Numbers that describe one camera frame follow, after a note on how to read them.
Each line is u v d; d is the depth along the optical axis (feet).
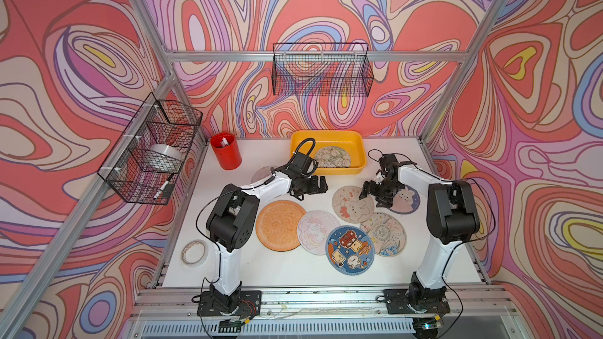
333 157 3.65
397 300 2.41
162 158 2.29
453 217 1.69
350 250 2.76
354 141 3.85
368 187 2.89
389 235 2.90
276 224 2.98
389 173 2.45
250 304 2.37
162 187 2.36
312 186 2.77
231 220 1.69
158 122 2.85
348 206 3.14
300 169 2.50
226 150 3.31
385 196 2.70
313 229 2.92
